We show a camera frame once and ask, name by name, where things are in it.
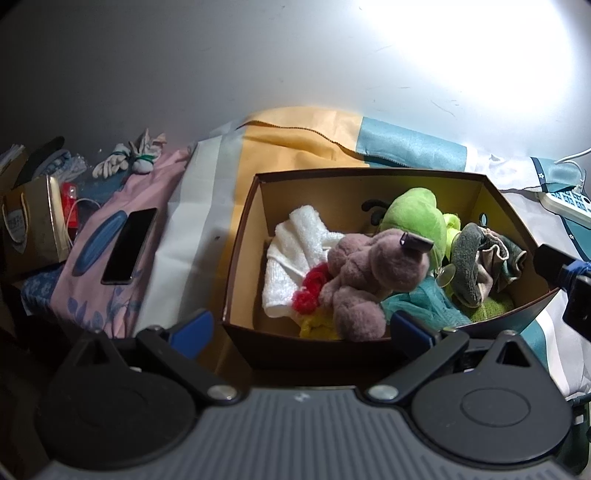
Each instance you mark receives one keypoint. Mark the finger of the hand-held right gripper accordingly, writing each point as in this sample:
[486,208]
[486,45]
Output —
[549,265]
[579,304]

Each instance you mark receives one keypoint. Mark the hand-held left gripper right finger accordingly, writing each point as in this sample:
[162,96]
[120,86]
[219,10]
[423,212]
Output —
[411,333]

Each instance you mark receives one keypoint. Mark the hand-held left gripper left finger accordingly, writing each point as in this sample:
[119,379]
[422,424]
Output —
[191,333]

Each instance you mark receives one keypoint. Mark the teal mesh bath pouf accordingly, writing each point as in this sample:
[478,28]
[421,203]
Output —
[425,304]

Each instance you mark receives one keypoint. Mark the dark cardboard box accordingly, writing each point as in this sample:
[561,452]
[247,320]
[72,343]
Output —
[240,314]

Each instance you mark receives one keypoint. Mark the pink plush toy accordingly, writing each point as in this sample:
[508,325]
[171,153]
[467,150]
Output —
[364,281]

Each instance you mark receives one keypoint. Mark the grey fuzzy sock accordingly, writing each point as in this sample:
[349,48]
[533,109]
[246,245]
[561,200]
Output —
[471,263]

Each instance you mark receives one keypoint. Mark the yellow cloth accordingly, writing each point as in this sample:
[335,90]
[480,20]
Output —
[318,328]

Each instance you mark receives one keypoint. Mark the red knitted cloth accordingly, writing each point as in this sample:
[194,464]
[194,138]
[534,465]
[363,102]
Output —
[314,286]

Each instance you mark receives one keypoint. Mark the green frog plush toy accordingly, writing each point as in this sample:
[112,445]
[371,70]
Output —
[411,217]

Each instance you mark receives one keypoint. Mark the white towel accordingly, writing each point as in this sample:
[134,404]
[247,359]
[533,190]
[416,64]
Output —
[295,244]

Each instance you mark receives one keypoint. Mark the white power strip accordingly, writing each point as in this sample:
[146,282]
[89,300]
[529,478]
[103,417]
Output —
[565,202]

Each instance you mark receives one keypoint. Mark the black smartphone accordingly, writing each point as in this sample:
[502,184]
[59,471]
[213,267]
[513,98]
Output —
[129,244]

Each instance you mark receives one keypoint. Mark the pink floral bedding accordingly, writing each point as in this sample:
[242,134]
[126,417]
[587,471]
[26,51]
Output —
[87,295]

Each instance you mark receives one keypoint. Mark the blue floral cloth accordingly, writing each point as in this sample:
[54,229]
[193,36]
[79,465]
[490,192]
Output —
[41,288]

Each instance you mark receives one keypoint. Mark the white cloth bundle green band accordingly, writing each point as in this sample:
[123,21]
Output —
[145,161]

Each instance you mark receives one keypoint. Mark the red packet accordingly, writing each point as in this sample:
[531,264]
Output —
[69,201]

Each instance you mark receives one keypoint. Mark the white glove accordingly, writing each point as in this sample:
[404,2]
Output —
[111,162]

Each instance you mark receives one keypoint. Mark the gold paper gift bag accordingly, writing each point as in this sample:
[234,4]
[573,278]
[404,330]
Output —
[32,230]

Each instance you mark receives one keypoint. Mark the clear plastic bag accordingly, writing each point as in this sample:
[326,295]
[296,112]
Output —
[69,164]

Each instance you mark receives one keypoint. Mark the yellow white teal striped sheet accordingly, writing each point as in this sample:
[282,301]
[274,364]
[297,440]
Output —
[295,143]

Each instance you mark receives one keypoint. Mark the dark slipper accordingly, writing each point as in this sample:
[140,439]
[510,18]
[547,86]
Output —
[41,154]

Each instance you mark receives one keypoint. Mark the stack of white papers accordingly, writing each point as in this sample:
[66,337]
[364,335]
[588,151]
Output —
[11,157]

